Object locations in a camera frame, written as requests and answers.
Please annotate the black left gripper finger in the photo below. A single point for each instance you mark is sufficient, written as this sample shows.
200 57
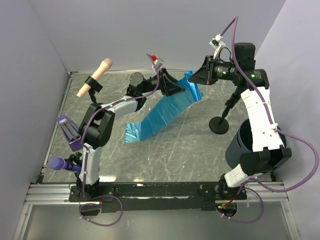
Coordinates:
173 90
168 80

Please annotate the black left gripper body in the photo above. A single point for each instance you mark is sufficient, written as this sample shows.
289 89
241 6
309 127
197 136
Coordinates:
153 84

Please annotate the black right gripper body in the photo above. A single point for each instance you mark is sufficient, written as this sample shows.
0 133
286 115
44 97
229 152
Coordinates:
222 71

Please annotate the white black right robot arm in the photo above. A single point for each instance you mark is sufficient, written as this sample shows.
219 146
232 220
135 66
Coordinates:
260 149

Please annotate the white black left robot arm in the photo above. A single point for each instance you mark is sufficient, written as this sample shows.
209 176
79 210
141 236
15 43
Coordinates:
97 124

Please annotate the dark blue trash bin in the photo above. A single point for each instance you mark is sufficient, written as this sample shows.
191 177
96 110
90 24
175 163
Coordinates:
240 152

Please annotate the beige microphone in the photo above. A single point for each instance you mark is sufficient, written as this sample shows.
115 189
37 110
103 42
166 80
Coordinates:
103 67

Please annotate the black right mic stand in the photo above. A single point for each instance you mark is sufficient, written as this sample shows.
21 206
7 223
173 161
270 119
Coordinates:
219 125

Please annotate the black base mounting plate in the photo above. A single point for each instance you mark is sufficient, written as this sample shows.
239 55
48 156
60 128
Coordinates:
112 204

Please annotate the purple microphone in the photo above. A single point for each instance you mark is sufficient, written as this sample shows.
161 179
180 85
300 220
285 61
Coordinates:
59 163

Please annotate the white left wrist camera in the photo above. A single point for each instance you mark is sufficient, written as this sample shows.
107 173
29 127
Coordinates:
157 63

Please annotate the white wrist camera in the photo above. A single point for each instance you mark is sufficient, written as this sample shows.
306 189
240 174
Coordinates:
157 63
218 44

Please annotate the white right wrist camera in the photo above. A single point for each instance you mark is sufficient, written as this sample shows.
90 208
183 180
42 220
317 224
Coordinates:
218 44

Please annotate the aluminium rail frame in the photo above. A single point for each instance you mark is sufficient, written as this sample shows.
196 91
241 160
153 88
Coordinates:
68 193

